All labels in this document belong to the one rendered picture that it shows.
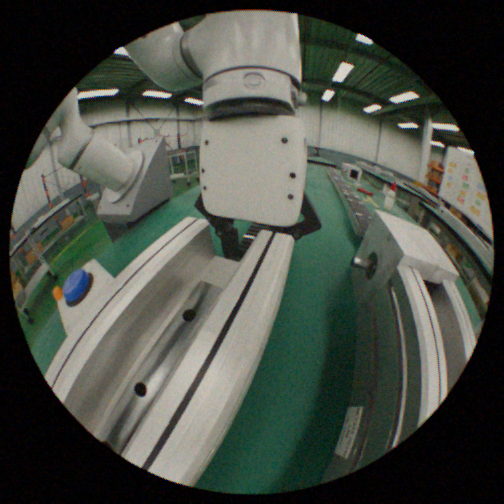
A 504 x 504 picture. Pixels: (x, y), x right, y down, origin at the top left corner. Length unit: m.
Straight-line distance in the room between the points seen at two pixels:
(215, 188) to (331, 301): 0.17
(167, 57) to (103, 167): 0.37
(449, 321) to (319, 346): 0.13
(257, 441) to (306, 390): 0.06
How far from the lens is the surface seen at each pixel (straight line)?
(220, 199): 0.15
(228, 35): 0.15
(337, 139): 11.49
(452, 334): 0.18
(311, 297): 0.19
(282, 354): 0.15
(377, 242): 0.19
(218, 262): 0.15
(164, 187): 0.54
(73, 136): 0.49
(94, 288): 0.18
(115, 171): 0.51
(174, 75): 0.20
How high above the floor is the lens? 0.93
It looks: 39 degrees down
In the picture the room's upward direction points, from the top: straight up
